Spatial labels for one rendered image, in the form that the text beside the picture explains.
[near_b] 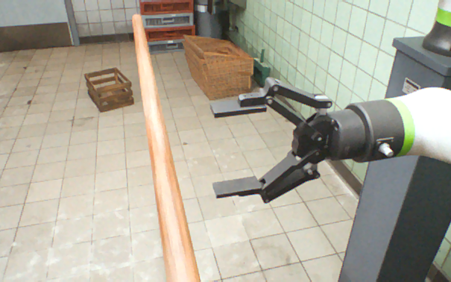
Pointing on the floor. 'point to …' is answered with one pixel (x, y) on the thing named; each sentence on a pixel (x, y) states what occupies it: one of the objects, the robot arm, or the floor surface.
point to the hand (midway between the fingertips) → (221, 152)
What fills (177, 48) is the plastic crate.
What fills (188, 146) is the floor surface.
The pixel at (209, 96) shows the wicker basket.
